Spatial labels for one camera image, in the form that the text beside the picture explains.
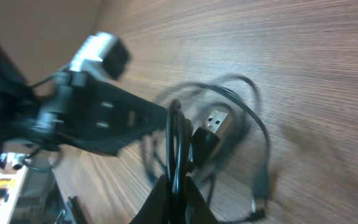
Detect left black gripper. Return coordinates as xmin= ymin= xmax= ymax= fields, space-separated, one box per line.
xmin=34 ymin=70 xmax=167 ymax=156

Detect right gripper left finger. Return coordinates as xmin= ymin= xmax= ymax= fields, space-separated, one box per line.
xmin=130 ymin=175 xmax=169 ymax=224

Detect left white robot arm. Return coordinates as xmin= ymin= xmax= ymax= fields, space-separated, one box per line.
xmin=0 ymin=32 xmax=167 ymax=156

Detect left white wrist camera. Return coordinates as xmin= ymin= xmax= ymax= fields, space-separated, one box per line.
xmin=68 ymin=32 xmax=131 ymax=80

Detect black USB cable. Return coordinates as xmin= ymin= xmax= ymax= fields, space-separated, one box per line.
xmin=140 ymin=73 xmax=272 ymax=223

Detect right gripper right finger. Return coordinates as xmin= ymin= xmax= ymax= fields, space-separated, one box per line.
xmin=184 ymin=177 xmax=219 ymax=224

